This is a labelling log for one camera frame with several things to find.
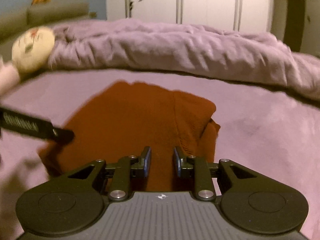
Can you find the rust red sweater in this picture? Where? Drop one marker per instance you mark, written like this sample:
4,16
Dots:
126,118

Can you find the dark brown door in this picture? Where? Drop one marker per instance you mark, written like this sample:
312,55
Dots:
294,24

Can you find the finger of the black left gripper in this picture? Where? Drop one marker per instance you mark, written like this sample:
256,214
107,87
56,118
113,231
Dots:
34,127

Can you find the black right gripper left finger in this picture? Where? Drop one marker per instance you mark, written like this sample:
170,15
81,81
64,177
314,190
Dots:
77,199

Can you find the white wardrobe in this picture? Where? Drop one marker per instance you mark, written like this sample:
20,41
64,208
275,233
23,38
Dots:
237,15

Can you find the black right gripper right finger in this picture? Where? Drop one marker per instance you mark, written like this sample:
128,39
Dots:
245,198

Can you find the grey bolster pillow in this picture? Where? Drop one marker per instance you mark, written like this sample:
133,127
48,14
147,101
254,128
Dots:
19,20

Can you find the lilac rumpled duvet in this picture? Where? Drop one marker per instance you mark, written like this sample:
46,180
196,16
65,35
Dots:
194,49

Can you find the lilac bed sheet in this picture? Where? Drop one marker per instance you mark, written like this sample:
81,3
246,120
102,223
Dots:
266,130

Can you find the cream round face plush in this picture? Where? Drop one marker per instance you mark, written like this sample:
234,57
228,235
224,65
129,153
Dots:
30,52

